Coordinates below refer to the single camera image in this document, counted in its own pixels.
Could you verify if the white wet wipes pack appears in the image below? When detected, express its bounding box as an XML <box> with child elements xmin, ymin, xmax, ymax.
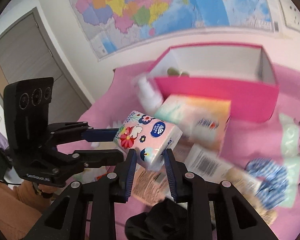
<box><xmin>185</xmin><ymin>144</ymin><xmax>261</xmax><ymax>194</ymax></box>

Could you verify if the left forearm orange sleeve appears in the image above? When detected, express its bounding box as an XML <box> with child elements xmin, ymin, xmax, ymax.
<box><xmin>0</xmin><ymin>180</ymin><xmax>51</xmax><ymax>239</ymax></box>

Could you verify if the white wall socket panel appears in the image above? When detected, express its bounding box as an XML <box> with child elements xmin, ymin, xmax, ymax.
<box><xmin>279</xmin><ymin>0</ymin><xmax>300</xmax><ymax>32</ymax></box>

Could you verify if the person's left hand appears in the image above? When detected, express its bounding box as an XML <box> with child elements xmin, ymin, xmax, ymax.
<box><xmin>32</xmin><ymin>182</ymin><xmax>58</xmax><ymax>200</ymax></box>

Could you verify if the pink storage box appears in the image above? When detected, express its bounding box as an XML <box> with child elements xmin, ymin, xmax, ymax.
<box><xmin>148</xmin><ymin>42</ymin><xmax>279</xmax><ymax>123</ymax></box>

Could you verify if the pink printed bedsheet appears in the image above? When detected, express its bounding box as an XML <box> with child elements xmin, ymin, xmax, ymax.
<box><xmin>79</xmin><ymin>61</ymin><xmax>300</xmax><ymax>239</ymax></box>

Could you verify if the blue gingham scrunchie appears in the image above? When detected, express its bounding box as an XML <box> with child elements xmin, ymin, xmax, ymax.
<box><xmin>245</xmin><ymin>158</ymin><xmax>289</xmax><ymax>210</ymax></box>

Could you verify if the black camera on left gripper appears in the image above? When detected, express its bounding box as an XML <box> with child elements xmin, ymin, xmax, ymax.
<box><xmin>4</xmin><ymin>77</ymin><xmax>54</xmax><ymax>165</ymax></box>

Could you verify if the pink floral tissue pack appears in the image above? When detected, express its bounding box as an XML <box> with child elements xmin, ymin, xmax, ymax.
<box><xmin>114</xmin><ymin>111</ymin><xmax>183</xmax><ymax>172</ymax></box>

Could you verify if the white pump bottle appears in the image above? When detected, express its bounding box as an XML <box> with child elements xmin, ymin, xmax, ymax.
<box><xmin>132</xmin><ymin>73</ymin><xmax>164</xmax><ymax>116</ymax></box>

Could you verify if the black cloth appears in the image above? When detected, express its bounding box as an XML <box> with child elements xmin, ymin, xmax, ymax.
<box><xmin>125</xmin><ymin>198</ymin><xmax>189</xmax><ymax>239</ymax></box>

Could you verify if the green frog plush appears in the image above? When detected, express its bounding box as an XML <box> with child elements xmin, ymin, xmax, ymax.
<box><xmin>167</xmin><ymin>67</ymin><xmax>189</xmax><ymax>77</ymax></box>

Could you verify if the tan teddy bear plush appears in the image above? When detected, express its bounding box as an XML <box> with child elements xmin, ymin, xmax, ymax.
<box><xmin>252</xmin><ymin>203</ymin><xmax>278</xmax><ymax>225</ymax></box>

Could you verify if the colourful wall map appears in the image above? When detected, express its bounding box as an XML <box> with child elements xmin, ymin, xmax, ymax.
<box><xmin>68</xmin><ymin>0</ymin><xmax>279</xmax><ymax>59</ymax></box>

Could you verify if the pastel tissue pack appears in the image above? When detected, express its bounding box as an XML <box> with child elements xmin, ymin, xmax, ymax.
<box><xmin>155</xmin><ymin>94</ymin><xmax>231</xmax><ymax>152</ymax></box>

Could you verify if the grey door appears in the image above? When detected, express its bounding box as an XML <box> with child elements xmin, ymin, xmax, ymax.
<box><xmin>0</xmin><ymin>8</ymin><xmax>91</xmax><ymax>123</ymax></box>

